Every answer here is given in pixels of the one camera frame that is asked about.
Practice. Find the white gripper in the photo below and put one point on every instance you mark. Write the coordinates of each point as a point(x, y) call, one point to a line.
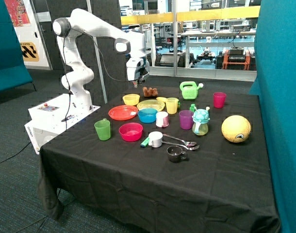
point(137, 70)

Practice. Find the yellow plastic bowl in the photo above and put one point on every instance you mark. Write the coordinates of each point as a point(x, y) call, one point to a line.
point(131, 99)

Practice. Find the pink plastic bowl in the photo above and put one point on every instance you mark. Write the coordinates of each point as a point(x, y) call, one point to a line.
point(131, 132)

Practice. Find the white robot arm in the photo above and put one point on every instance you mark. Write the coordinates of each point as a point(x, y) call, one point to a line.
point(67, 29)

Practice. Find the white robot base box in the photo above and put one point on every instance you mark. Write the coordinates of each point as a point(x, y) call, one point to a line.
point(53, 117)

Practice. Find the brown plush toy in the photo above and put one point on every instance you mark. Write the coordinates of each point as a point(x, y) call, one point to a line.
point(150, 92)

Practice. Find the small yellow dish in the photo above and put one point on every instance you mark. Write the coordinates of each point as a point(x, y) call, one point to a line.
point(163, 99)

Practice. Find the yellow plastic plate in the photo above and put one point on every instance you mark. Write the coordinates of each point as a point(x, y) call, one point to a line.
point(155, 104)

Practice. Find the blue plastic bowl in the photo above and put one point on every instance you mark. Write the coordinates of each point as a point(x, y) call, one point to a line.
point(147, 115)

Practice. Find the orange plastic plate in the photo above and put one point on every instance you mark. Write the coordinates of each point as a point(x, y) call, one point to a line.
point(123, 112)

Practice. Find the yellow plastic cup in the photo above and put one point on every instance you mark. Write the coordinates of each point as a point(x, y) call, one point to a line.
point(172, 105)

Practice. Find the white pink mug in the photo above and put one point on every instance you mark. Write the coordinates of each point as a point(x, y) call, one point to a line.
point(162, 119)

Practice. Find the green toy watering can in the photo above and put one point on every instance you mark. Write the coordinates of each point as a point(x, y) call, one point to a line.
point(190, 89)

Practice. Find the green plastic cup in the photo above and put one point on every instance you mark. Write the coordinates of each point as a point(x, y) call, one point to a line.
point(103, 129)

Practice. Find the white measuring cup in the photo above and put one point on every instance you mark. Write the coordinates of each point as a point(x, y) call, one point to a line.
point(155, 139)

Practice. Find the green highlighter marker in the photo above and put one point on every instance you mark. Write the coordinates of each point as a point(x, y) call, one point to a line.
point(144, 143)

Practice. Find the small green bottle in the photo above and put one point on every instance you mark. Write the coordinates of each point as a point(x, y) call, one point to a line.
point(192, 107)

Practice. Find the purple plastic cup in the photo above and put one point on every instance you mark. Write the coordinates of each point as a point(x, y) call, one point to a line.
point(186, 120)

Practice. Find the turtle sippy bottle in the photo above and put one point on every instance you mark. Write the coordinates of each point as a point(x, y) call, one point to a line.
point(201, 118)

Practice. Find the black tablecloth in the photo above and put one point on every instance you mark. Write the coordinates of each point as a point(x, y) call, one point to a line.
point(222, 187)

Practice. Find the upper metal spoon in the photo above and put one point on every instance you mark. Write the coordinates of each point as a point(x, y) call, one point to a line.
point(187, 143)

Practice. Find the metal spoon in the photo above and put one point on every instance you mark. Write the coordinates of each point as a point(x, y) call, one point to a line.
point(187, 143)
point(180, 145)

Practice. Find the black coffee cup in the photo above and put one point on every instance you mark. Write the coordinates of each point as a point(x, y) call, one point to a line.
point(175, 154)

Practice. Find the pink plastic cup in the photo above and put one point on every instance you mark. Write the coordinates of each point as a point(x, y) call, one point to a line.
point(219, 99)

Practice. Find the lower metal spoon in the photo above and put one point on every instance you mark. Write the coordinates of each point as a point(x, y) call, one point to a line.
point(180, 145)

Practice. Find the yellow ball with eye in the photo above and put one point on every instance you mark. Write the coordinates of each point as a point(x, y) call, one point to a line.
point(236, 128)

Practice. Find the yellow black sign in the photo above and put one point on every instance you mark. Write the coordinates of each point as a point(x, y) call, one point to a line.
point(29, 52)

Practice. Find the teal sofa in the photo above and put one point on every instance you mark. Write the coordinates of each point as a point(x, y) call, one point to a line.
point(13, 72)

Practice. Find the red poster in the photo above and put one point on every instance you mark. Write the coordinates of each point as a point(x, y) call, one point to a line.
point(18, 13)

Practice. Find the teal partition wall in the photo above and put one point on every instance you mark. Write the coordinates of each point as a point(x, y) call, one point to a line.
point(275, 84)

